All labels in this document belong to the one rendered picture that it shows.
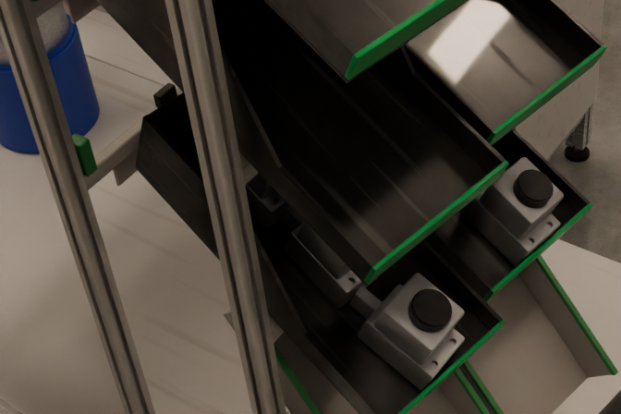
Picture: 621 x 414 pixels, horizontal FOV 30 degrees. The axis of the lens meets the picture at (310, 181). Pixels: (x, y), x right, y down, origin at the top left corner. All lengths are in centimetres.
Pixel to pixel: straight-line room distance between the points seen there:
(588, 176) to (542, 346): 174
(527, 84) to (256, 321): 26
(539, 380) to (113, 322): 40
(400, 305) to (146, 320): 63
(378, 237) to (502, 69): 19
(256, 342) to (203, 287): 59
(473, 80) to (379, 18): 21
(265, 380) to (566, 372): 35
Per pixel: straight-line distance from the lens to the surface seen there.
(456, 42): 87
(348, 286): 86
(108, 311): 99
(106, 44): 188
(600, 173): 285
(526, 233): 93
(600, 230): 271
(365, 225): 75
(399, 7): 67
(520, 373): 110
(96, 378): 137
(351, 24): 65
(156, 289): 144
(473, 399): 100
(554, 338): 113
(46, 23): 160
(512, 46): 89
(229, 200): 75
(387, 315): 83
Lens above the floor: 188
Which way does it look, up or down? 41 degrees down
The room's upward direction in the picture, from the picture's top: 7 degrees counter-clockwise
